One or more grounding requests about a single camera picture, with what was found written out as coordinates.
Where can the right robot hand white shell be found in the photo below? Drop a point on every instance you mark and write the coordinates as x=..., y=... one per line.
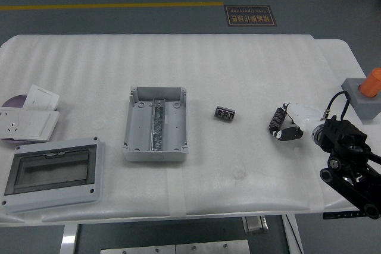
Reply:
x=300, y=114

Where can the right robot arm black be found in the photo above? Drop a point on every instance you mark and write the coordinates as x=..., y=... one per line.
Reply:
x=342, y=135

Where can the open grey junction box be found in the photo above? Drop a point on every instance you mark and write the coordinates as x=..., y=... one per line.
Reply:
x=138, y=129

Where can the grey block base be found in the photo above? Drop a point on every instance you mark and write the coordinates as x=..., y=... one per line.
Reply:
x=367, y=106

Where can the orange cylinder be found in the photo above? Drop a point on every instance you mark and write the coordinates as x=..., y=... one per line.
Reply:
x=370, y=84

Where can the white foam mat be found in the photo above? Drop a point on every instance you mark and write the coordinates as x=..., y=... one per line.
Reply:
x=208, y=66

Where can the black table control panel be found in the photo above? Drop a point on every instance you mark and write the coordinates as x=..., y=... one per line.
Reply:
x=336, y=215

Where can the black floor sign orange text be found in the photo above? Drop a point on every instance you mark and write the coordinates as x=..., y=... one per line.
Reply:
x=250, y=15

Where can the white table leg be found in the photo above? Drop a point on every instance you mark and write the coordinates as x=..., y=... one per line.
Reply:
x=293, y=233
x=69, y=239

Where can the purple disc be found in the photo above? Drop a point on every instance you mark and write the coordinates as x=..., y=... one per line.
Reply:
x=15, y=100

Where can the metal table bracket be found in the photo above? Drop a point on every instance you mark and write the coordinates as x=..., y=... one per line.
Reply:
x=255, y=224

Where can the metal DIN rail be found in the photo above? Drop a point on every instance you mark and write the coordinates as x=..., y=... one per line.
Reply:
x=156, y=126

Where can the grey metal base plate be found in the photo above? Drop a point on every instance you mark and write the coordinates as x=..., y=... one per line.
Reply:
x=175, y=248

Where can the grey enclosure cover clear window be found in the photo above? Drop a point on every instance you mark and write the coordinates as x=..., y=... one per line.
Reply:
x=53, y=194

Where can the white blank switch panel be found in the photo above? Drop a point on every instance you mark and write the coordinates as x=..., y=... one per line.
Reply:
x=37, y=124

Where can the white wall socket panel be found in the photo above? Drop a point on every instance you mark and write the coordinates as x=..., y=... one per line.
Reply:
x=10, y=123

